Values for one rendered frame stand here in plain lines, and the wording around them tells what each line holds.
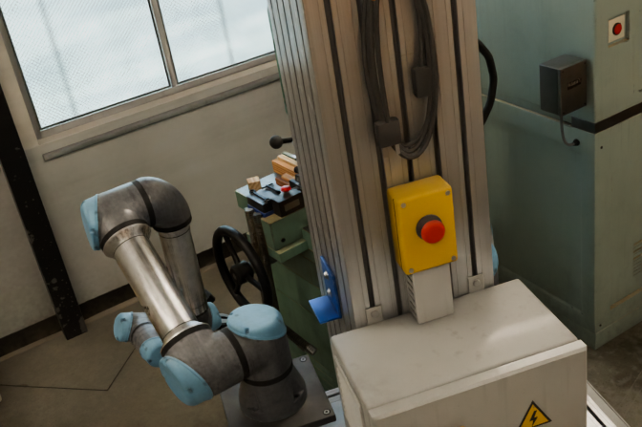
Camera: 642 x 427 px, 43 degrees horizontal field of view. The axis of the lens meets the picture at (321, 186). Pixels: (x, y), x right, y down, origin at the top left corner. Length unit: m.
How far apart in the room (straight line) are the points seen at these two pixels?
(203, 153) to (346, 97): 2.60
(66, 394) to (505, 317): 2.42
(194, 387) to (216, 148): 2.19
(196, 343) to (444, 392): 0.65
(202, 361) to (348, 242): 0.54
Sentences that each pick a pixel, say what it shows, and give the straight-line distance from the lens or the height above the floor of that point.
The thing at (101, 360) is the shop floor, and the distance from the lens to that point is 3.58.
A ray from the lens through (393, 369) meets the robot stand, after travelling 1.25.
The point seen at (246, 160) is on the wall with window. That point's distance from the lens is 3.83.
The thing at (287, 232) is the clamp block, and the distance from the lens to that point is 2.26.
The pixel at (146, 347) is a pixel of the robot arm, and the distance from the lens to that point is 2.08.
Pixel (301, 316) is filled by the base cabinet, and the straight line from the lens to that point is 2.55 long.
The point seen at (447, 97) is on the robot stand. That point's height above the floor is 1.58.
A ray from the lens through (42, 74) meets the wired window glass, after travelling 3.49.
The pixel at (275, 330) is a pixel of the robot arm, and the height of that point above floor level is 1.03.
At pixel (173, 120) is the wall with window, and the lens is 3.62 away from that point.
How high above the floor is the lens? 2.04
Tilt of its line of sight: 27 degrees down
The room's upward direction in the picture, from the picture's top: 10 degrees counter-clockwise
